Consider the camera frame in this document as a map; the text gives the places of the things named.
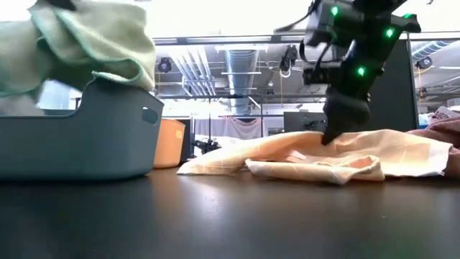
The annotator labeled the peach microfiber towel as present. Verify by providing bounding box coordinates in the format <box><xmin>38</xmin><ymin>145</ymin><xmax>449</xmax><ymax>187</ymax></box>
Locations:
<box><xmin>177</xmin><ymin>129</ymin><xmax>453</xmax><ymax>186</ymax></box>

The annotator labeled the grey hanging cloth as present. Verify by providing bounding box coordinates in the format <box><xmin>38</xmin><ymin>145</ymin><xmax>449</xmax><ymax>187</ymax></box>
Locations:
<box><xmin>193</xmin><ymin>117</ymin><xmax>265</xmax><ymax>140</ymax></box>

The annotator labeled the orange plastic basket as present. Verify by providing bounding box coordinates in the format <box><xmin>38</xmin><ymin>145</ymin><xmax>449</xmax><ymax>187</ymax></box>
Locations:
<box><xmin>153</xmin><ymin>118</ymin><xmax>186</xmax><ymax>169</ymax></box>

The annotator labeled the black partition panel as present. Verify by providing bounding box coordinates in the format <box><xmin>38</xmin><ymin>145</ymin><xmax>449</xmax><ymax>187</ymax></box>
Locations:
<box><xmin>366</xmin><ymin>38</ymin><xmax>420</xmax><ymax>132</ymax></box>

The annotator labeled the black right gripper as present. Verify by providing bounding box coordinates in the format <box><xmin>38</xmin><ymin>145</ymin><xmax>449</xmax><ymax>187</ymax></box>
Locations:
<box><xmin>321</xmin><ymin>35</ymin><xmax>387</xmax><ymax>147</ymax></box>

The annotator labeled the grey-blue plastic basket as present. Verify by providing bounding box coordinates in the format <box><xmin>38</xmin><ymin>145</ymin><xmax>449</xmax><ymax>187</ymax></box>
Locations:
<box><xmin>0</xmin><ymin>77</ymin><xmax>165</xmax><ymax>181</ymax></box>

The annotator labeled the black overhead frame beam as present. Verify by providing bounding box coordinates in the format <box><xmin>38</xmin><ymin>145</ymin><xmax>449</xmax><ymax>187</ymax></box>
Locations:
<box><xmin>153</xmin><ymin>34</ymin><xmax>460</xmax><ymax>45</ymax></box>

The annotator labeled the pink microfiber towel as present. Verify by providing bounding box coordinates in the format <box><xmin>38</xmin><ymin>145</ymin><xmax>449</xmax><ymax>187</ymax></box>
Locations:
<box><xmin>408</xmin><ymin>117</ymin><xmax>460</xmax><ymax>179</ymax></box>

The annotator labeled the pale green microfiber towel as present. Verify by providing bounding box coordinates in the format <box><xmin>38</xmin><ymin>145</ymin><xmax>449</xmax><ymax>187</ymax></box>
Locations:
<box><xmin>0</xmin><ymin>0</ymin><xmax>157</xmax><ymax>99</ymax></box>

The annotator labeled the white printed bag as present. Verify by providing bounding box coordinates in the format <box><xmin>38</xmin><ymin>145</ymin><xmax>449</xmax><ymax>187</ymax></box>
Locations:
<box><xmin>430</xmin><ymin>106</ymin><xmax>460</xmax><ymax>122</ymax></box>

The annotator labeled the silver ventilation duct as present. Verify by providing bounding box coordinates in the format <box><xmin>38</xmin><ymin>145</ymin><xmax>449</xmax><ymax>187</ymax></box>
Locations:
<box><xmin>224</xmin><ymin>49</ymin><xmax>259</xmax><ymax>116</ymax></box>

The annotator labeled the dark computer monitor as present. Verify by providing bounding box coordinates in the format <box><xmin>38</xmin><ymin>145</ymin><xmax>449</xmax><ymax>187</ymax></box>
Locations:
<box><xmin>282</xmin><ymin>111</ymin><xmax>328</xmax><ymax>133</ymax></box>

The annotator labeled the black hanging ceiling camera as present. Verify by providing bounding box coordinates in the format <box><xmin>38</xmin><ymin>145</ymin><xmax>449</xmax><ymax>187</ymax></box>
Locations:
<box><xmin>415</xmin><ymin>56</ymin><xmax>433</xmax><ymax>71</ymax></box>
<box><xmin>279</xmin><ymin>45</ymin><xmax>299</xmax><ymax>78</ymax></box>
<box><xmin>157</xmin><ymin>57</ymin><xmax>173</xmax><ymax>74</ymax></box>

